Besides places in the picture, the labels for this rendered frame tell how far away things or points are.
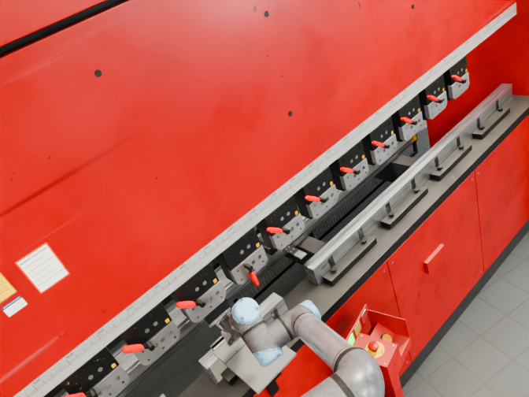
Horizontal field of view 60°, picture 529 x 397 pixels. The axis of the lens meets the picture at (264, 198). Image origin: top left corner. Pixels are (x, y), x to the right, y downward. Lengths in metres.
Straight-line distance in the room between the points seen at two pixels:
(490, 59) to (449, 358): 1.69
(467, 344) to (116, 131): 2.15
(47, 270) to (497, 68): 2.57
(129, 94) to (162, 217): 0.37
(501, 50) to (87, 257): 2.45
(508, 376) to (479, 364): 0.14
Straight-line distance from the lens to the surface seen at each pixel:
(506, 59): 3.01
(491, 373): 2.69
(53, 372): 1.46
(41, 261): 1.31
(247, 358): 1.67
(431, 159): 2.38
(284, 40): 1.57
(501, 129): 2.74
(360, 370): 1.02
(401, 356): 1.89
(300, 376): 1.92
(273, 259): 2.11
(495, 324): 2.87
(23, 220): 1.26
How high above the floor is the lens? 2.23
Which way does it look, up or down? 31 degrees down
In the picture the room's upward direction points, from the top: 22 degrees counter-clockwise
